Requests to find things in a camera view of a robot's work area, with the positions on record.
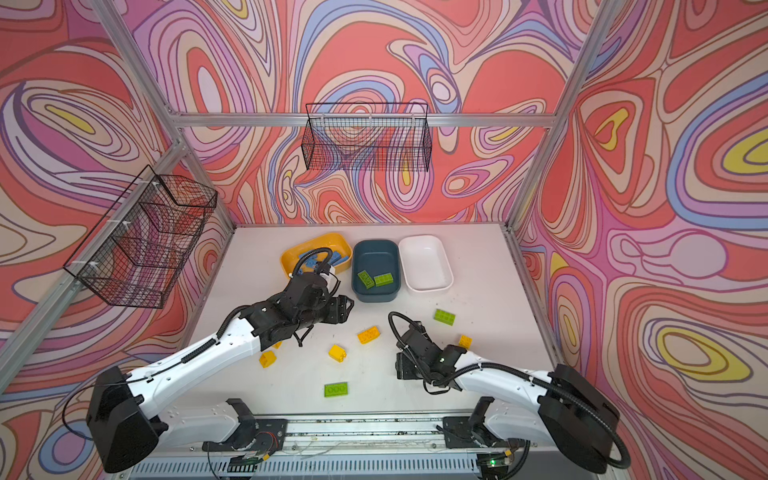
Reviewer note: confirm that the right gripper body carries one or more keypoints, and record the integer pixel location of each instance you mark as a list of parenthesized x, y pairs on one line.
[(408, 370)]

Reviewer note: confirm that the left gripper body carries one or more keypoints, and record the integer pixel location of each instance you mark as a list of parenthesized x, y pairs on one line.
[(331, 311)]

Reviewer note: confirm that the orange yellow lego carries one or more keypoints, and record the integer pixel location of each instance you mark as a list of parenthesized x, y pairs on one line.
[(369, 335)]

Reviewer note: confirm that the green lego pair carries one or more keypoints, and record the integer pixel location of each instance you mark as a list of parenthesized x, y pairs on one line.
[(366, 279), (384, 279)]

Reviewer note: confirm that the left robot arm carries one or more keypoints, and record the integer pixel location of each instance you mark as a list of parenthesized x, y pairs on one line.
[(129, 414)]

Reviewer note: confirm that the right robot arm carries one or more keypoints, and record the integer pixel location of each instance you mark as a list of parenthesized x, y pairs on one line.
[(561, 407)]

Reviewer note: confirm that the dark teal plastic bin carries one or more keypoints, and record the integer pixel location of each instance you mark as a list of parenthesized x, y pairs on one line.
[(376, 256)]

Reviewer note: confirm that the white plastic bin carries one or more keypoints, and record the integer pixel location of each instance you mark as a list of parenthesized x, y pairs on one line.
[(425, 264)]

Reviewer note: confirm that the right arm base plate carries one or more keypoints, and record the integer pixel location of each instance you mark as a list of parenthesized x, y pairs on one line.
[(459, 433)]

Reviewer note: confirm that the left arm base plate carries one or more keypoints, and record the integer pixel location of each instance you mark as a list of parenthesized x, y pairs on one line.
[(263, 436)]

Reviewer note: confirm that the left wall wire basket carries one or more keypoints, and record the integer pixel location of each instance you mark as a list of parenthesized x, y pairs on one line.
[(150, 233)]

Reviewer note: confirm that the wall wire basket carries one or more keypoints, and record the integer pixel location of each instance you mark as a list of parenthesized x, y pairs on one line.
[(150, 233), (374, 136)]

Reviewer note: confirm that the back wall wire basket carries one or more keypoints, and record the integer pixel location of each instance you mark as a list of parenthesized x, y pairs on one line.
[(374, 136)]

